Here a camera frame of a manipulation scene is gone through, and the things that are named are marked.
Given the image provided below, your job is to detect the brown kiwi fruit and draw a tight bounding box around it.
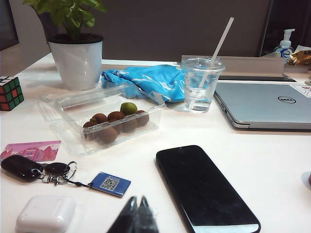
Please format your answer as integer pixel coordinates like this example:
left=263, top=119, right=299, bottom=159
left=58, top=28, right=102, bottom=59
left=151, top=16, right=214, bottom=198
left=82, top=120, right=98, bottom=130
left=135, top=110, right=150, bottom=128
left=90, top=113, right=108, bottom=125
left=120, top=118, right=139, bottom=134
left=95, top=127, right=119, bottom=147
left=107, top=111, right=126, bottom=122

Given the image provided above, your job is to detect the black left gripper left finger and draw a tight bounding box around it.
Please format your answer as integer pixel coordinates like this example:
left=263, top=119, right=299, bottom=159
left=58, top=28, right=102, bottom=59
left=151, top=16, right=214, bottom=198
left=106, top=196, right=140, bottom=233

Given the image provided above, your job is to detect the black smartphone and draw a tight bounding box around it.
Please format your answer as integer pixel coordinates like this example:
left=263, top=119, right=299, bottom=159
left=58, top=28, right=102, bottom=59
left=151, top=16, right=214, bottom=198
left=155, top=145, right=262, bottom=233

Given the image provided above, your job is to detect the metal key ring clasp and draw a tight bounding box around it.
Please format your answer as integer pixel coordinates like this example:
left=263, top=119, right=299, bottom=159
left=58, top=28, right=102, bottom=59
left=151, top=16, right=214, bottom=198
left=40, top=161, right=79, bottom=187

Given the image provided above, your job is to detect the Rubik's cube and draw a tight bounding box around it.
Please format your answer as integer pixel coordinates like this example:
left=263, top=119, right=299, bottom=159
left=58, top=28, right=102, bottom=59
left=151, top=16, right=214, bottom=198
left=0, top=76, right=25, bottom=112

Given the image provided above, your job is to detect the white plant pot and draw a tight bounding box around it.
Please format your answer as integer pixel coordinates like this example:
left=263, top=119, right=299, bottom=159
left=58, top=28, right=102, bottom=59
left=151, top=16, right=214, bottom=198
left=47, top=33, right=104, bottom=91

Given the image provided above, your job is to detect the brown desk divider panel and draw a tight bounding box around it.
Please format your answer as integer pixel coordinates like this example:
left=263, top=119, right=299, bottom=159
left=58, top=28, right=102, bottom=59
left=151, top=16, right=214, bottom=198
left=101, top=0, right=271, bottom=61

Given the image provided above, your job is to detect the blue plastic bag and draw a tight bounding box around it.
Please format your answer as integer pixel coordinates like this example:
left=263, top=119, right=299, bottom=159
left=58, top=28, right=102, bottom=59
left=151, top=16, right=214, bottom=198
left=100, top=64, right=212, bottom=104

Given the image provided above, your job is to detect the green leafy plant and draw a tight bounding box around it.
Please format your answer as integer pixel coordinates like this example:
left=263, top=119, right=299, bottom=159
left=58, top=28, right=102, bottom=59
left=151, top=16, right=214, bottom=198
left=22, top=0, right=107, bottom=41

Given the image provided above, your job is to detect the white earbuds case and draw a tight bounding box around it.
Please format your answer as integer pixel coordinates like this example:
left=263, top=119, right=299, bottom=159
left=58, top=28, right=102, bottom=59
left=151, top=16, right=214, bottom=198
left=16, top=195, right=78, bottom=233

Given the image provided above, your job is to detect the golden snack bag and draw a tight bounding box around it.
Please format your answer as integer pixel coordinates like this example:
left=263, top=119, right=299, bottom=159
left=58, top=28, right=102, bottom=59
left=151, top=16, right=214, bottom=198
left=286, top=45, right=311, bottom=67

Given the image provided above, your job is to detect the round black key tag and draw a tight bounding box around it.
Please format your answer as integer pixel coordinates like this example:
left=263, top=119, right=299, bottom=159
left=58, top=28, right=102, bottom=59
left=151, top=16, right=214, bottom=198
left=44, top=163, right=69, bottom=176

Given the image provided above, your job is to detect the green kiwi fruit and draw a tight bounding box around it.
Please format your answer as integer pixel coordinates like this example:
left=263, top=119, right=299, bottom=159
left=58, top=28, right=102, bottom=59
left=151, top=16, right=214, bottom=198
left=120, top=102, right=137, bottom=116

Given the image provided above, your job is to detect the black car key fob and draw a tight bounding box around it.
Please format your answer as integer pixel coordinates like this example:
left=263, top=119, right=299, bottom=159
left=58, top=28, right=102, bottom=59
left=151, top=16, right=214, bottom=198
left=0, top=154, right=45, bottom=183

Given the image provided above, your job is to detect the silver Dell laptop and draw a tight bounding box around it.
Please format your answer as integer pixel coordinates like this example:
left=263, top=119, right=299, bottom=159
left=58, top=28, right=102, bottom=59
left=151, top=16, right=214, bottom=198
left=213, top=81, right=311, bottom=130

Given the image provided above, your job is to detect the pink card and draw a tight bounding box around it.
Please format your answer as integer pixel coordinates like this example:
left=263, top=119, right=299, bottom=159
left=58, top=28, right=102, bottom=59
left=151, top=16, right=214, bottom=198
left=0, top=140, right=62, bottom=163

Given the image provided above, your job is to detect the white drinking straw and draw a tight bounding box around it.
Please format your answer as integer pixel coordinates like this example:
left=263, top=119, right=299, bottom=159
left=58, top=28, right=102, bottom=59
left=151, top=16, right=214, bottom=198
left=188, top=17, right=235, bottom=111

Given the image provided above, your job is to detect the rectangular mirror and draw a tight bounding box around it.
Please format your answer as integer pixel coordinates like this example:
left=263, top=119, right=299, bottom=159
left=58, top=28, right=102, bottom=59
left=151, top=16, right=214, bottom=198
left=259, top=0, right=311, bottom=58

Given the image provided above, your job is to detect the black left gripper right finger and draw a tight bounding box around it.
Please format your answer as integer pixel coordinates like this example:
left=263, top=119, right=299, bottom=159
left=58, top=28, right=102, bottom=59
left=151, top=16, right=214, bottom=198
left=136, top=196, right=159, bottom=233

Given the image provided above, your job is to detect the blue QR code tag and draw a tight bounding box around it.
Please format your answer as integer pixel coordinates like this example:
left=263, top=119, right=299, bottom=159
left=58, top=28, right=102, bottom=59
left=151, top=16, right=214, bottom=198
left=86, top=171, right=132, bottom=199

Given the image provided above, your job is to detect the clear plastic fruit container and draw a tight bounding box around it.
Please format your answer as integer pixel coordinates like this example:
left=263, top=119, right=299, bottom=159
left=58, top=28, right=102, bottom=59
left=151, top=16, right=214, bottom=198
left=37, top=86, right=167, bottom=156

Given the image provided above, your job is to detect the clear plastic cup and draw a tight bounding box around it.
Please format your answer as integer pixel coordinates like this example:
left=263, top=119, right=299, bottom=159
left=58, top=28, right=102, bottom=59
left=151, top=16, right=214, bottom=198
left=180, top=57, right=226, bottom=114

